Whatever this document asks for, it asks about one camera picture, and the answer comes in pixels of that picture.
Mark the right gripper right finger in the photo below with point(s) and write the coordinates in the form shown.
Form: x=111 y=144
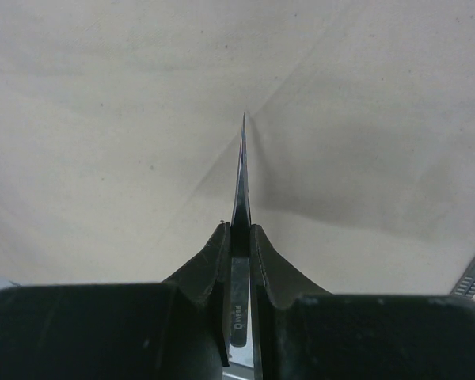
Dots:
x=301 y=331

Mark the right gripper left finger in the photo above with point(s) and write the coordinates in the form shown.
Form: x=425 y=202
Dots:
x=176 y=329

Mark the steel tweezers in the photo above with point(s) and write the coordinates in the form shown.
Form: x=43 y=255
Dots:
x=240 y=225

